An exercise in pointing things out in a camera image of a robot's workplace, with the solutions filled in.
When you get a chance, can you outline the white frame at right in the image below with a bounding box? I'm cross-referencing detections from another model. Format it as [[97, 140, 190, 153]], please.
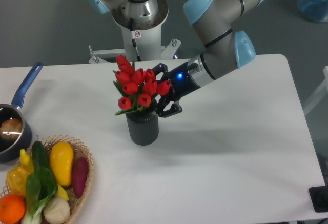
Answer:
[[303, 66, 327, 116]]

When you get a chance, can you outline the black cable on pedestal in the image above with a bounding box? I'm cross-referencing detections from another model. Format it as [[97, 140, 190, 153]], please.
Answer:
[[129, 17, 141, 62]]

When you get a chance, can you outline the yellow mango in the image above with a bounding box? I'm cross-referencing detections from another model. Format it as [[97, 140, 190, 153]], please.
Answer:
[[50, 141, 74, 187]]

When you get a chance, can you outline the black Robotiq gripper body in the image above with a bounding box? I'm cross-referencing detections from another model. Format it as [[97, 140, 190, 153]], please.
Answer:
[[161, 62, 200, 101]]

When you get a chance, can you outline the brown bun in saucepan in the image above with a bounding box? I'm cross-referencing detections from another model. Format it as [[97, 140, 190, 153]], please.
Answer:
[[1, 118, 23, 140]]

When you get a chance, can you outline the dark green cucumber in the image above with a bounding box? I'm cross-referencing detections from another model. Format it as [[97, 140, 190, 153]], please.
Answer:
[[32, 140, 51, 171]]

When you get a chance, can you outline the purple sweet potato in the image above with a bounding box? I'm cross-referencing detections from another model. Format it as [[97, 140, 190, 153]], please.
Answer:
[[72, 157, 89, 197]]

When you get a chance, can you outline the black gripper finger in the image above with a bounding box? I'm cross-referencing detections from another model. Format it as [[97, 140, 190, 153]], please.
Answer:
[[155, 97, 182, 118], [152, 63, 168, 81]]

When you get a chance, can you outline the red tulip bouquet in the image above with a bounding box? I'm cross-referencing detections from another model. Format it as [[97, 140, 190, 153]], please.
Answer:
[[113, 55, 171, 116]]

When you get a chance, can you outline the dark grey ribbed vase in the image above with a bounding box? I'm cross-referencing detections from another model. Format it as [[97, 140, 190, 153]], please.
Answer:
[[126, 101, 159, 146]]

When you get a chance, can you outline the orange fruit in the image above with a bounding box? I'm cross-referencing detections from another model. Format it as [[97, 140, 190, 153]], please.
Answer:
[[1, 194, 26, 223]]

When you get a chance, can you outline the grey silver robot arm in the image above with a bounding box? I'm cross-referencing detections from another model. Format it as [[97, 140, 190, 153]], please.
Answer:
[[89, 0, 264, 117]]

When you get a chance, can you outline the blue transparent container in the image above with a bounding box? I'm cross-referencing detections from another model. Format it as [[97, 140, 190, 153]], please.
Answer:
[[297, 0, 327, 23]]

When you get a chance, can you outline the beige garlic bulb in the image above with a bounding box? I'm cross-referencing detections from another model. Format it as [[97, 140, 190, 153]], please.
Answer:
[[43, 197, 70, 224]]

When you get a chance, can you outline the blue handled saucepan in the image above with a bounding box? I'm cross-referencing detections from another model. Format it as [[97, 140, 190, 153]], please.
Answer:
[[1, 62, 43, 162]]

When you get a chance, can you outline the green bok choy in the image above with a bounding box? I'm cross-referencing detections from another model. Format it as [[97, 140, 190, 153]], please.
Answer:
[[22, 167, 57, 223]]

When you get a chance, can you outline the black device at edge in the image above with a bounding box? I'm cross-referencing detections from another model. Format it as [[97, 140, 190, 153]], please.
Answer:
[[309, 186, 327, 213]]

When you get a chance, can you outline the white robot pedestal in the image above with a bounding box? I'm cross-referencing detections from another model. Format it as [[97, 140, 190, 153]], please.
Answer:
[[89, 26, 181, 64]]

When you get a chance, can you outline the woven wicker basket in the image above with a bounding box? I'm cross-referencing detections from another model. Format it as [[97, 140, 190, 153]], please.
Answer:
[[1, 135, 94, 223]]

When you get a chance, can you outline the yellow bell pepper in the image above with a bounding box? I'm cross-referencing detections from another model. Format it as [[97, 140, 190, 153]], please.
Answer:
[[6, 166, 30, 197]]

